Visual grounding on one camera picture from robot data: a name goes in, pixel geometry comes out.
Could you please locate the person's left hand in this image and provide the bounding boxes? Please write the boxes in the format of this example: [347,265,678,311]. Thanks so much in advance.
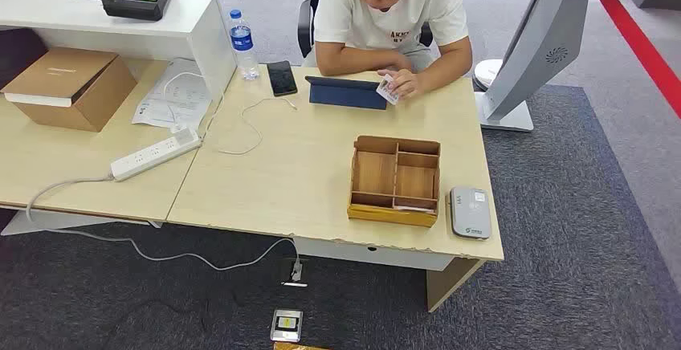
[377,67,425,100]

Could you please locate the white ID card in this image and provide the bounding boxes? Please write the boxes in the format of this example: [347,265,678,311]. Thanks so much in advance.
[376,73,401,106]

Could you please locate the wooden compartment tray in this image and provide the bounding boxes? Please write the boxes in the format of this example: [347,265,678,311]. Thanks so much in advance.
[347,135,442,229]

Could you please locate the person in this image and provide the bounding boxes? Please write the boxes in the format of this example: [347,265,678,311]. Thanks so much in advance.
[303,0,475,101]

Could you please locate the grey card reader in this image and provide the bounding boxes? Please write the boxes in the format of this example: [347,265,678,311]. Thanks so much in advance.
[448,186,492,241]

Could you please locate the blue tablet case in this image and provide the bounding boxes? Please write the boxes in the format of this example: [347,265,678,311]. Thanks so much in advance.
[304,75,389,111]

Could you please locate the white round device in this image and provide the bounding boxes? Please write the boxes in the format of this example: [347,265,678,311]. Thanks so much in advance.
[472,59,504,92]

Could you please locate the black office chair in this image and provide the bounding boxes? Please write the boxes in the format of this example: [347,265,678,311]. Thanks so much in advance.
[296,0,434,59]

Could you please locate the white kiosk base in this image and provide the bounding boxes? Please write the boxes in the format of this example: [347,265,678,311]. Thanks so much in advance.
[474,91,535,133]

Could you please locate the black smartphone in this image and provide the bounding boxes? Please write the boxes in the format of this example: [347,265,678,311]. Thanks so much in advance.
[266,60,299,98]

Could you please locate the grey kiosk screen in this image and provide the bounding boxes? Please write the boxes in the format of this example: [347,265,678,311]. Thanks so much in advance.
[481,0,637,123]

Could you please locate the clear plastic water bottle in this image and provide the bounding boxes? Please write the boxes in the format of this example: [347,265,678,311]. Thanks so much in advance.
[228,9,262,82]

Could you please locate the white desk apron panel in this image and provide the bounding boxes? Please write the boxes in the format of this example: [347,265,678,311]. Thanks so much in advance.
[294,237,458,273]

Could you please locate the wooden desk leg panel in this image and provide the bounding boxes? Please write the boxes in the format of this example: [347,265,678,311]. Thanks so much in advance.
[425,258,486,314]

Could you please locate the floor plug outlet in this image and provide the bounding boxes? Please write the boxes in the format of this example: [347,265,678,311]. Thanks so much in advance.
[280,259,310,288]

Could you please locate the white shelf unit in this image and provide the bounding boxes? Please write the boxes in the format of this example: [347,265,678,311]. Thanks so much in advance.
[0,0,238,104]

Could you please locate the printed paper sheets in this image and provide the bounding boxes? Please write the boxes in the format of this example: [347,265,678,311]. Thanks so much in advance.
[131,57,214,133]

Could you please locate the white power strip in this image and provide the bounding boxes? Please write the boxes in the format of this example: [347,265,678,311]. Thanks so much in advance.
[110,126,203,183]

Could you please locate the silver floor socket box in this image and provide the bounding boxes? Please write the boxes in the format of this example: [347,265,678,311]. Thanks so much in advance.
[269,308,304,344]

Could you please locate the yellow floor marker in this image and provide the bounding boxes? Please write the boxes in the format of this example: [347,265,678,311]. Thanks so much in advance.
[272,341,333,350]

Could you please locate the brown cardboard box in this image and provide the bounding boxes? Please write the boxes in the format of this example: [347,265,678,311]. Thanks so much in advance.
[0,46,138,133]

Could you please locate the white desk support panel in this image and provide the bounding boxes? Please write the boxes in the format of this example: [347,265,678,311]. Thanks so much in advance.
[0,210,163,237]

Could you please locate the white charging cable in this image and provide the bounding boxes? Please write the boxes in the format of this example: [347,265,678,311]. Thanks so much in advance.
[215,96,299,156]

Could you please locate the thin white cable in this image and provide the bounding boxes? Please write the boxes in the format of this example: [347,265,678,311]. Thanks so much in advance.
[161,71,226,137]

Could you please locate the black floor cable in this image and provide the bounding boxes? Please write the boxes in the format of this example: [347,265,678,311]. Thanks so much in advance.
[100,283,278,350]

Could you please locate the grey power strip cord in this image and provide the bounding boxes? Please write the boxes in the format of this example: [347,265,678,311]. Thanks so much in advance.
[25,174,304,285]

